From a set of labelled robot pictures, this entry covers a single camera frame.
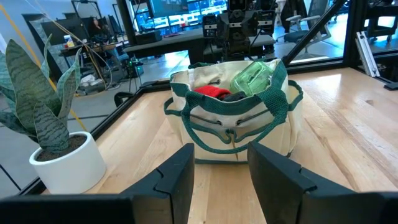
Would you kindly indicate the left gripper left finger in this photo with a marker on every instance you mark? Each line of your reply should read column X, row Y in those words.
column 168, row 199

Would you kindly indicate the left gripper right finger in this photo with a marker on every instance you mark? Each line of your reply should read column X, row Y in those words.
column 280, row 193

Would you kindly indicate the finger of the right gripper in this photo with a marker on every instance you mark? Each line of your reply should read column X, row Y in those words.
column 224, row 28
column 254, row 26

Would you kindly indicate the green plastic spray bottle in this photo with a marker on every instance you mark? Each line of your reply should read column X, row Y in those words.
column 252, row 79

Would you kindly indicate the red and black gardening glove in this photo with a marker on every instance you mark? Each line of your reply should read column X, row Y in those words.
column 211, row 91

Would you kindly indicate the canvas gardening bag green trim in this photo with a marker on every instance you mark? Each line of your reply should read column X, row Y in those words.
column 236, row 137

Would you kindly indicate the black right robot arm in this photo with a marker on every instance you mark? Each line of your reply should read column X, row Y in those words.
column 237, row 48

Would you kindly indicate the desk computer monitor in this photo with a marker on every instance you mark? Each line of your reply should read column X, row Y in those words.
column 186, row 15

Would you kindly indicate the grey desk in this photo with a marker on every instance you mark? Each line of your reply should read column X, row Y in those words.
column 174, row 40

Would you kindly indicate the white office chair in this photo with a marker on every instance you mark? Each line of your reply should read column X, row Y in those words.
column 295, row 18

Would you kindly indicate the snake plant in white pot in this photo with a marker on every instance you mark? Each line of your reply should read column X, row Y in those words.
column 71, row 168

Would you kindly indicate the person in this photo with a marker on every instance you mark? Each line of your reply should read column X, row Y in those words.
column 98, row 28

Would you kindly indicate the silver aluminium extrusion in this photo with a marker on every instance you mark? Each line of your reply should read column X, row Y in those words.
column 367, row 53

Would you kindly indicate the black table frame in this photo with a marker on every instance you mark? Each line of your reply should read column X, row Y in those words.
column 130, row 112

